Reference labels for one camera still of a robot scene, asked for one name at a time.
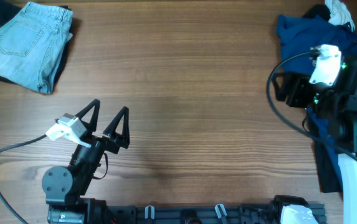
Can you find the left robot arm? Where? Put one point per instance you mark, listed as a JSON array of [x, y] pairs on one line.
[[65, 186]]

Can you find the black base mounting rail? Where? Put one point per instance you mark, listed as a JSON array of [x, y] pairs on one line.
[[245, 213]]

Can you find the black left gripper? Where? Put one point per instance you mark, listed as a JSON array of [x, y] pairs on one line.
[[113, 143]]

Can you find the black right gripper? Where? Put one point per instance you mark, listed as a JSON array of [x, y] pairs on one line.
[[299, 82]]

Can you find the white shirt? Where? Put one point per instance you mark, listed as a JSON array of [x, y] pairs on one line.
[[339, 14]]

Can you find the black garment at right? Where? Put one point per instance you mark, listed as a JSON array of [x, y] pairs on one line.
[[297, 35]]

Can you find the dark blue shirt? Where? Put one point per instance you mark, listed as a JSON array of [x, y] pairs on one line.
[[303, 65]]

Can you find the light blue folded jeans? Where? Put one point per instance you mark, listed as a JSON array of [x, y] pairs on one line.
[[32, 44]]

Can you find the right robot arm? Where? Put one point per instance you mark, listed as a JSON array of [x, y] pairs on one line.
[[329, 95]]

